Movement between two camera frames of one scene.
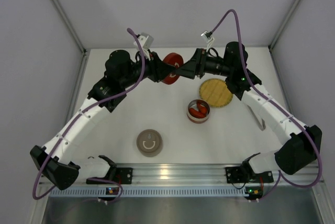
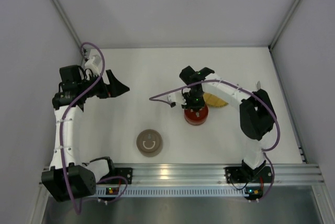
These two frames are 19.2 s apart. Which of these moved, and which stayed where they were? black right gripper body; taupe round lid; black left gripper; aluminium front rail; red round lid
Moved: black left gripper; black right gripper body; red round lid
Stayed: aluminium front rail; taupe round lid
